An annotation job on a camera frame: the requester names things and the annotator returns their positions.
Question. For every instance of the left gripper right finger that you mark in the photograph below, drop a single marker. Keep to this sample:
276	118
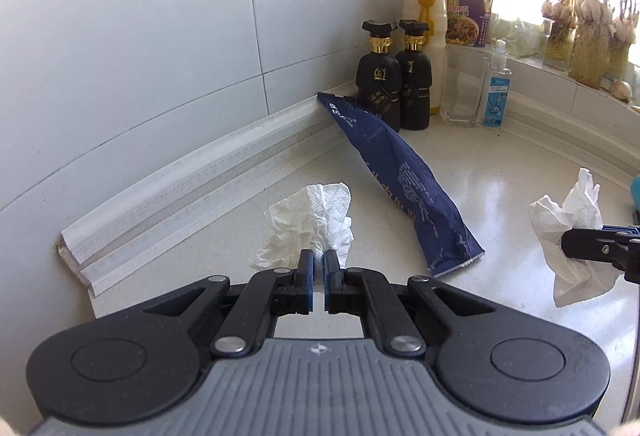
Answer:
333	282

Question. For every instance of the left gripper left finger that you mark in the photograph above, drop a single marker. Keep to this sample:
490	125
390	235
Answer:
304	282

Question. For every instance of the white bottle yellow cap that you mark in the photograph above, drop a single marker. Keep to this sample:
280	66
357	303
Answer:
434	13

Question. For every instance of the garlic sprouts in jar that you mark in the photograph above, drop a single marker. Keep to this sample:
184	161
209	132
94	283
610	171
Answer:
592	40

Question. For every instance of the cyan plastic cup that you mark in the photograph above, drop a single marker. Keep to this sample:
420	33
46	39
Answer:
634	190

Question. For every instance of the dark blue snack bag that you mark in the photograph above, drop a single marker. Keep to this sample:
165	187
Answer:
445	240

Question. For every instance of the white backsplash strip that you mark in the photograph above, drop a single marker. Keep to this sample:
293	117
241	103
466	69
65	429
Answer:
151	217

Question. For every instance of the left black sauce bottle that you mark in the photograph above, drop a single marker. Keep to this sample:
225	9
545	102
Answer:
378	76

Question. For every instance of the purple noodle box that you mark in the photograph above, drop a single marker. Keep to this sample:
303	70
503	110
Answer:
468	22

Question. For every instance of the white tissue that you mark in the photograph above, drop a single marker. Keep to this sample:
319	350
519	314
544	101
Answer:
565	231
315	218

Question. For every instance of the black sauce bottle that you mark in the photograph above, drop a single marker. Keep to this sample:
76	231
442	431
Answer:
378	76
416	77

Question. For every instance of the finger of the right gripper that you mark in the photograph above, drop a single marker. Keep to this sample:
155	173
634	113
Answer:
627	230
593	245

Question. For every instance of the right black sauce bottle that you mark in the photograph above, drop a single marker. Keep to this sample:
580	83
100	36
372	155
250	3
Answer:
416	77

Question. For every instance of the small sanitizer spray bottle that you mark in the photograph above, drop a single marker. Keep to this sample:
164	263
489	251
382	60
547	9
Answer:
496	88

